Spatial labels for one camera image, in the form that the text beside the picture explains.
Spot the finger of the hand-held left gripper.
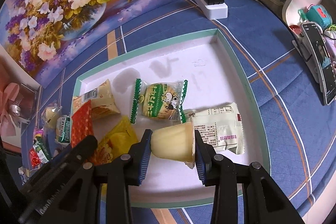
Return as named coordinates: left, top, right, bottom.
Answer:
left=64, top=135, right=98, bottom=169

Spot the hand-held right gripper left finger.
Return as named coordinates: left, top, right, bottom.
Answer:
left=56, top=129, right=153, bottom=224

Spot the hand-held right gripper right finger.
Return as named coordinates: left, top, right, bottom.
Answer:
left=194, top=130, right=300, bottom=224

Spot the red patterned long packet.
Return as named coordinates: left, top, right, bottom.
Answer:
left=71, top=99, right=95, bottom=149

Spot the cream pudding cup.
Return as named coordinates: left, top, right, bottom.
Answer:
left=151, top=122, right=196, bottom=170

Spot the green white biscuit packet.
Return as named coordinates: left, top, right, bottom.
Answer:
left=56, top=114, right=73, bottom=145

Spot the yellow soft bread packet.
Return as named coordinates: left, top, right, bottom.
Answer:
left=89, top=116, right=139, bottom=165

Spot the white pastry packet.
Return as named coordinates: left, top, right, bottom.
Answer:
left=182, top=102, right=245, bottom=155

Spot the cream bread packet with barcode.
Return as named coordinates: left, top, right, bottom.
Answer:
left=72, top=79, right=121, bottom=120

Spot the green edged clear cookie packet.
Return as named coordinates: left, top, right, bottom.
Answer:
left=130, top=78, right=189, bottom=124

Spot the white box with green rim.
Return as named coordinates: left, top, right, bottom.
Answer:
left=71, top=28, right=271, bottom=209

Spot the crumpled blue white wrapper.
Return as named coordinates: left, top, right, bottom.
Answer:
left=18, top=166, right=30, bottom=184

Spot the pink ribbon gift box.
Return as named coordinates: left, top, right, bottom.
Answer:
left=0, top=82, right=42, bottom=137

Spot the blue plaid tablecloth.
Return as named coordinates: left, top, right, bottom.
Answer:
left=16, top=0, right=336, bottom=224

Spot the flower painting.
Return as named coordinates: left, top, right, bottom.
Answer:
left=0, top=0, right=183, bottom=88

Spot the white power strip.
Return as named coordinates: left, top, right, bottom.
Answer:
left=193, top=0, right=228, bottom=20

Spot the smartphone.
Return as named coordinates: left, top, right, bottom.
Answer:
left=301, top=22, right=336, bottom=105

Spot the teal toy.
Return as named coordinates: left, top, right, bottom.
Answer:
left=298, top=3, right=333, bottom=30

